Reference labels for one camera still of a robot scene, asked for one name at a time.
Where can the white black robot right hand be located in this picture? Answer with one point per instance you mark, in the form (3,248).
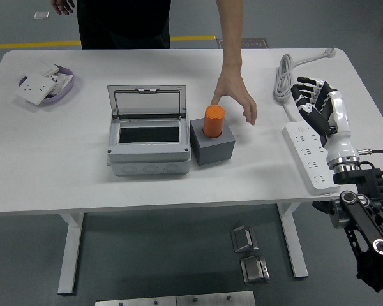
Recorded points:
(338,127)

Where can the person's left hand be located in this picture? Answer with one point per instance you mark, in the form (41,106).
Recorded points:
(233,86)

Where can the person's right hand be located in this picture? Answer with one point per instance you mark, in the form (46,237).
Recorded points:
(62,6)

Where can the orange cylinder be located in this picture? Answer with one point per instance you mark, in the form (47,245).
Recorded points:
(214,122)

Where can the grey electrical box with lid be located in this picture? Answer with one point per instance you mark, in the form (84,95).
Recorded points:
(148,156)

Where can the person's left forearm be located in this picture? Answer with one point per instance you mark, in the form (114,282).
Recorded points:
(231,32)

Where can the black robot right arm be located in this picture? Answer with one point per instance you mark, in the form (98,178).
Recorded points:
(370,185)

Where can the grey cube with round hole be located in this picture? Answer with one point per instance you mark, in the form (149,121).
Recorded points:
(212,153)

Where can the small square floor plate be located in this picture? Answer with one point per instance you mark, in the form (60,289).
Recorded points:
(41,15)

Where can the person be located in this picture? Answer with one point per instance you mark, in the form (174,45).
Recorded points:
(124,22)

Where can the white printed socket panel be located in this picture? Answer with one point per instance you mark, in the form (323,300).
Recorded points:
(62,81)

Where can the purple oval tray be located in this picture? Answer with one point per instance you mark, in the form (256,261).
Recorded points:
(64,94)

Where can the white table leg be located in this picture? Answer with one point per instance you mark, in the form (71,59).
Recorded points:
(293,239)
(71,252)

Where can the small metal clamp block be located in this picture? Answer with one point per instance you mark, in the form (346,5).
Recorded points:
(253,269)
(242,239)

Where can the white wall switch panel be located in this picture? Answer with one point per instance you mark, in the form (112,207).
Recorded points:
(44,67)

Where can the white wall socket panel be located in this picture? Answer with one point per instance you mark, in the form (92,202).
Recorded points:
(35,87)

